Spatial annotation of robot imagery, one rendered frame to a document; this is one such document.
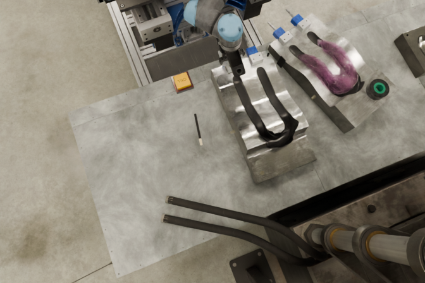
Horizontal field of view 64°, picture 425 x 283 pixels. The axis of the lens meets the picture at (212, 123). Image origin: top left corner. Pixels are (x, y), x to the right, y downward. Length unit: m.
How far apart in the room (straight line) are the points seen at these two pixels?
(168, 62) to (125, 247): 1.21
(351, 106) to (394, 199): 0.43
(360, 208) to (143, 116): 0.97
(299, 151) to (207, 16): 0.66
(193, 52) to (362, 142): 1.19
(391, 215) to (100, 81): 1.89
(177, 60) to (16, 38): 1.21
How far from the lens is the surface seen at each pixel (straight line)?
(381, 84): 1.52
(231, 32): 1.04
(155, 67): 2.20
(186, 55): 2.22
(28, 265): 2.43
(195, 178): 1.39
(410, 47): 1.75
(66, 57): 2.62
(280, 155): 1.38
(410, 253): 0.79
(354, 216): 1.53
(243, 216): 1.29
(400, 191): 1.63
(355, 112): 1.47
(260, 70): 1.45
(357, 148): 1.56
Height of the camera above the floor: 2.19
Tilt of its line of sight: 75 degrees down
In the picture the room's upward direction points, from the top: 6 degrees clockwise
